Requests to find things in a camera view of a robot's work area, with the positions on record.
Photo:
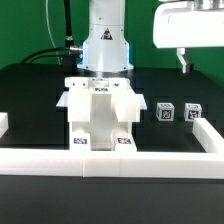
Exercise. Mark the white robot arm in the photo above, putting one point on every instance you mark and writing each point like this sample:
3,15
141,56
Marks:
105,49

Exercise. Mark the white part at left edge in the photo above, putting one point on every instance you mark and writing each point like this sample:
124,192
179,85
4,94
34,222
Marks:
3,123

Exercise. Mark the white chair back frame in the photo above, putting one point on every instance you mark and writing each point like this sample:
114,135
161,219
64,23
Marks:
124,101

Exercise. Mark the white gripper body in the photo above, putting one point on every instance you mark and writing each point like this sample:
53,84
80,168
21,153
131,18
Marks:
179,25

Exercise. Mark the white chair seat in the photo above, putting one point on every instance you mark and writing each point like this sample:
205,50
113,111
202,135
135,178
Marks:
103,126

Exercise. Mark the white marker sheet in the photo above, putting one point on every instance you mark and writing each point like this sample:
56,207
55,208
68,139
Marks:
63,101

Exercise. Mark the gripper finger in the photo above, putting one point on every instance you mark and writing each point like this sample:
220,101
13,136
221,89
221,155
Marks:
182,56

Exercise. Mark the white U-shaped fence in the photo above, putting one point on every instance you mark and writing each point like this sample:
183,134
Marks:
209,164

